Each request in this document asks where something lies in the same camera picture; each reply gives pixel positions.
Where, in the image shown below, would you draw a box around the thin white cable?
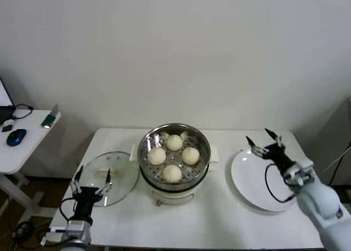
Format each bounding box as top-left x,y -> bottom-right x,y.
319,153 -> 344,176

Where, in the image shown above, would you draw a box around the black laptop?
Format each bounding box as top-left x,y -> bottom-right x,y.
0,77 -> 15,126

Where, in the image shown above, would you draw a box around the white electric cooker base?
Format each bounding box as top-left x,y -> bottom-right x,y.
138,163 -> 217,207

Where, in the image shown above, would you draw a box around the round glass lid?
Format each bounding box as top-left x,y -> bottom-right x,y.
76,151 -> 139,207

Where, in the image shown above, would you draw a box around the round white plate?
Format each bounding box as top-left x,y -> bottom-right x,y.
229,149 -> 301,212

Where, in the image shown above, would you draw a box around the green flat card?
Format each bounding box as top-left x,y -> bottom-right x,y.
41,104 -> 61,129

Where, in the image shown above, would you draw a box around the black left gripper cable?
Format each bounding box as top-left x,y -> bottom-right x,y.
60,197 -> 77,221

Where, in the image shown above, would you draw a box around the perforated steel steamer basket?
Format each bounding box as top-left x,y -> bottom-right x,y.
129,123 -> 220,190

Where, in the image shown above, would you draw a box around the white steamed baozi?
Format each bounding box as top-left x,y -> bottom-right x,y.
166,134 -> 184,151
163,164 -> 183,184
148,147 -> 167,166
182,147 -> 200,166

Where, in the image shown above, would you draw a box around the black desk cable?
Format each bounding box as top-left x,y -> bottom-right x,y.
10,103 -> 34,120

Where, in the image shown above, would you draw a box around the thin black hanging cable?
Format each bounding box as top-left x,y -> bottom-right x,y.
329,141 -> 351,186

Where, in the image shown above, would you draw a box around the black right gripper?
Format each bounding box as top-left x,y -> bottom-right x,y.
246,128 -> 298,175

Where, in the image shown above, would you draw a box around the blue computer mouse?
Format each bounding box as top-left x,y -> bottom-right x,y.
7,128 -> 27,147

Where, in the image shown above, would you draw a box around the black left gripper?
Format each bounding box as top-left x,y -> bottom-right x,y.
70,165 -> 113,221

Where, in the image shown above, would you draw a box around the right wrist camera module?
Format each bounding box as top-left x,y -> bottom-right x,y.
283,159 -> 314,191

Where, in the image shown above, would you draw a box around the white side desk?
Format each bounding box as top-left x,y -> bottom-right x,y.
0,109 -> 61,218

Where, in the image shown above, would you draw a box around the black floor cables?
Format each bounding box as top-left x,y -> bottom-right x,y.
10,220 -> 38,249

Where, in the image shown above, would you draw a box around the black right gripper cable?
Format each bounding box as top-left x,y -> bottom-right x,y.
264,163 -> 298,203

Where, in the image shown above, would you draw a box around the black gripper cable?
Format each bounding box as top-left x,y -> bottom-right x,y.
60,197 -> 77,221
264,163 -> 298,203

